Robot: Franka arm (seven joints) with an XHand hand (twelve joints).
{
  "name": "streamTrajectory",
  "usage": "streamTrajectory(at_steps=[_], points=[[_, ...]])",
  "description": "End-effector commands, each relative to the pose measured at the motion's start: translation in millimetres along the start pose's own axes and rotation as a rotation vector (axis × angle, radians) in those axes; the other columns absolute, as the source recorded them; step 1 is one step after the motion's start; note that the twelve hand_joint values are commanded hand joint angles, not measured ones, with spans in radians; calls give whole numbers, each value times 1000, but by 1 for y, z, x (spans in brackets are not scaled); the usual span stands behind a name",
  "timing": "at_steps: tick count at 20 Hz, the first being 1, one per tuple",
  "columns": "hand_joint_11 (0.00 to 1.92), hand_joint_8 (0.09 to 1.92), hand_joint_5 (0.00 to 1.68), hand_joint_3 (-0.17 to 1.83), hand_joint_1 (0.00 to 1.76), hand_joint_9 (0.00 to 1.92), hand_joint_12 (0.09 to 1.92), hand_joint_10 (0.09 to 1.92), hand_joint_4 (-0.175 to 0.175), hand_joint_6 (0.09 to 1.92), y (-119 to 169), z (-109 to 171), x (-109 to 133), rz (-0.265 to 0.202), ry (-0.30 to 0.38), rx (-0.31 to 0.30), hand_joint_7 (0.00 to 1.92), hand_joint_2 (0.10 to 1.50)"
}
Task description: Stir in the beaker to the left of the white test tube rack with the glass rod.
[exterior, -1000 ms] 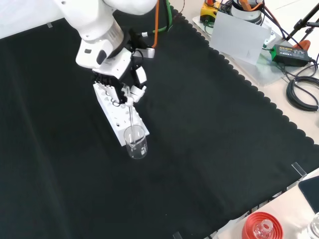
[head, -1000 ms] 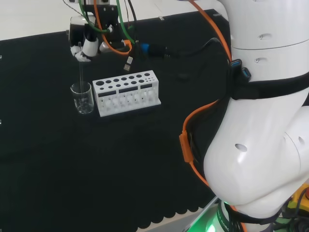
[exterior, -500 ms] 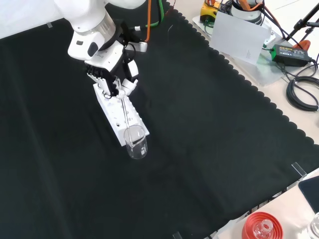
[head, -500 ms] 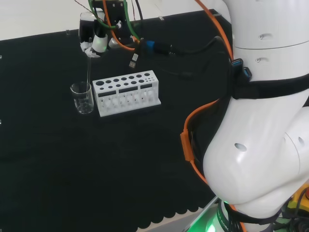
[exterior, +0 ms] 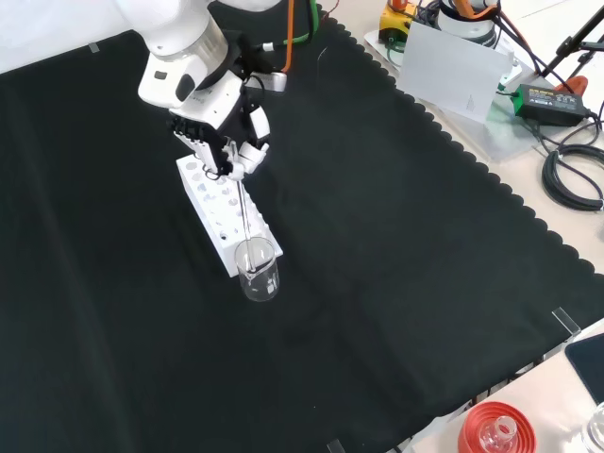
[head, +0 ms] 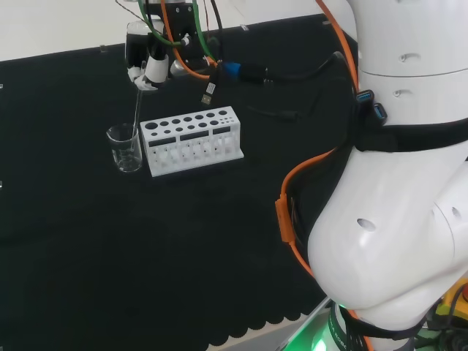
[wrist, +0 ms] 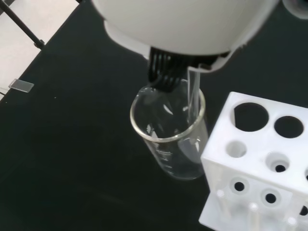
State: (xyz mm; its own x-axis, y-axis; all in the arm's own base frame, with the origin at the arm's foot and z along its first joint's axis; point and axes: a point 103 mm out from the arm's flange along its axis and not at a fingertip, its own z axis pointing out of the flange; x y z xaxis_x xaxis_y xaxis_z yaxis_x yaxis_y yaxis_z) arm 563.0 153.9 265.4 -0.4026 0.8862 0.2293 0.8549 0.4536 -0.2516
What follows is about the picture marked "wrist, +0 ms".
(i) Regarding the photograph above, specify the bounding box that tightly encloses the clear glass beaker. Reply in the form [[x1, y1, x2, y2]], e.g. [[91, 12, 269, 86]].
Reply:
[[129, 79, 209, 181]]

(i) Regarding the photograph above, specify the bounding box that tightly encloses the white test tube rack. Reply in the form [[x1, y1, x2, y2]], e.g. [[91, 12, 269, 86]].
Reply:
[[198, 91, 308, 231]]

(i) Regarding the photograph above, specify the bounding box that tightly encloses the black tripod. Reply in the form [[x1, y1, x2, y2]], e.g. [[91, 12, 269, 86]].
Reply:
[[0, 0, 45, 51]]

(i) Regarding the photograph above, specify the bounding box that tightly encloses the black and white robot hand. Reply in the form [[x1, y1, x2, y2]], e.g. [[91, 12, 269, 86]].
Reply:
[[92, 0, 281, 93]]

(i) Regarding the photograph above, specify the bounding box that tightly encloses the clear acrylic cloth clip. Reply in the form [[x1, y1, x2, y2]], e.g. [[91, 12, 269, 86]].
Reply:
[[8, 78, 35, 93]]

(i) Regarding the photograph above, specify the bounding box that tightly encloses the black bench cloth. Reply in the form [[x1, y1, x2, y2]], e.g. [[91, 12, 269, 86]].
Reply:
[[0, 0, 308, 231]]

